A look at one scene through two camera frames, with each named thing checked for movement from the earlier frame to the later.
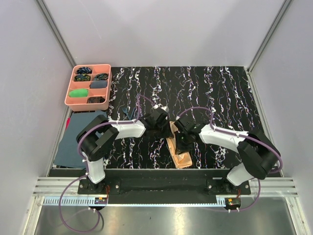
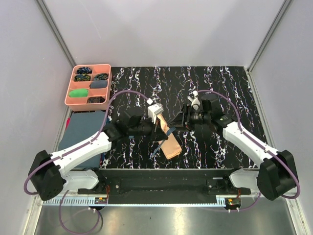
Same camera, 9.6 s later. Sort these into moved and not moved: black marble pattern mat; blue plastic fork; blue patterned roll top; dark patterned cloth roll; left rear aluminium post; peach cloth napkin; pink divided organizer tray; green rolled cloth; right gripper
Moved: peach cloth napkin; right gripper; blue plastic fork
Not moved: blue patterned roll top; dark patterned cloth roll; black marble pattern mat; left rear aluminium post; green rolled cloth; pink divided organizer tray
